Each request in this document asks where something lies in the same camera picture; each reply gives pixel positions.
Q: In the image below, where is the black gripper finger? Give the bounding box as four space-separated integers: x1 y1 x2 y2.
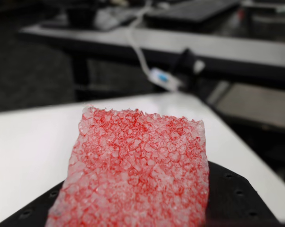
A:
0 181 65 227
205 160 282 224

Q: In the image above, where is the red foam cube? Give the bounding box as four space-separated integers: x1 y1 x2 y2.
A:
45 105 210 227

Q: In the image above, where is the grey desk panel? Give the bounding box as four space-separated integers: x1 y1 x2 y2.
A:
207 81 285 131

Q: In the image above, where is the black desk edge clamp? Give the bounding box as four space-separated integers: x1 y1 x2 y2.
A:
174 48 206 75

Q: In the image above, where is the grey desk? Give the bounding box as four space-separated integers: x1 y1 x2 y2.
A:
18 22 285 100

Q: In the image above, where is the black laptop keyboard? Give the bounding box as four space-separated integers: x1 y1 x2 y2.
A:
144 0 240 24

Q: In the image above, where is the white blurry object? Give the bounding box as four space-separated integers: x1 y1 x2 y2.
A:
95 7 136 30

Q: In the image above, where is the white cable with adapter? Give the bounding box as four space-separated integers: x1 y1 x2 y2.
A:
128 0 185 92

